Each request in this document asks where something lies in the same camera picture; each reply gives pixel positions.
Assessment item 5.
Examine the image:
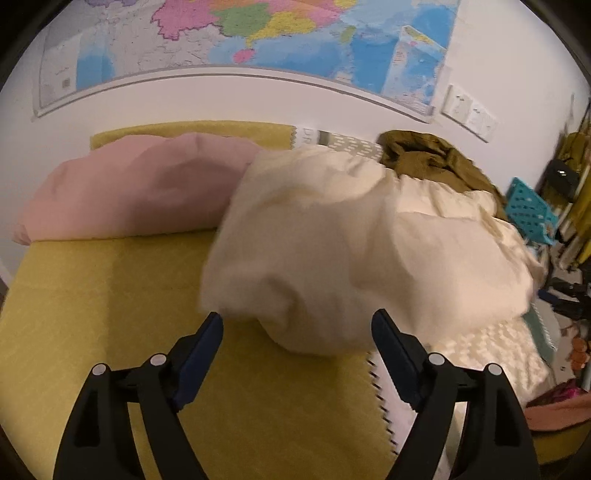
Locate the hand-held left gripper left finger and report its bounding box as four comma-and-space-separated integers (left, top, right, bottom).
53, 312, 224, 480

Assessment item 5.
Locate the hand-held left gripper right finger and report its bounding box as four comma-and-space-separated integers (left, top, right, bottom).
372, 309, 541, 480

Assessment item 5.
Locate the cream large garment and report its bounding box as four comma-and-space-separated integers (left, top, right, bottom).
198, 148, 549, 358

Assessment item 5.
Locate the white patterned cloth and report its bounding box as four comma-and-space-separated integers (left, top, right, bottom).
318, 130, 558, 480

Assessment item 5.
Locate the yellow blanket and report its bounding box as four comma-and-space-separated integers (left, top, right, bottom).
0, 121, 402, 480

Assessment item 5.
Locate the pink-brown cloth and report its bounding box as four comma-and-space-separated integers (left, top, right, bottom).
525, 399, 591, 433

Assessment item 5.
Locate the yellow-green cushion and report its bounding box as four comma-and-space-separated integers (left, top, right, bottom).
531, 422, 591, 466

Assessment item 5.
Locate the pink cloth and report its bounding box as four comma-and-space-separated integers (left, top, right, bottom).
11, 133, 265, 245

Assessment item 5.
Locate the teal plastic basket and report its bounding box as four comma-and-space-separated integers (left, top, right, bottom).
505, 178, 558, 244

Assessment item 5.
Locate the olive green garment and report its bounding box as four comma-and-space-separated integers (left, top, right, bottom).
379, 130, 509, 221

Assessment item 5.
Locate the black box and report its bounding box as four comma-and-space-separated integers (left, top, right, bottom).
542, 159, 579, 202

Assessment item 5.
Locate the yellow hanging cloth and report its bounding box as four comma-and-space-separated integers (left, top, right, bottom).
553, 131, 591, 266

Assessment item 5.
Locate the white wall switch plate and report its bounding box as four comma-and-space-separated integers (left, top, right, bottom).
465, 104, 499, 143
441, 84, 472, 124

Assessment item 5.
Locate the colourful wall map poster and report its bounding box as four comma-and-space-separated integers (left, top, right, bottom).
32, 0, 462, 124

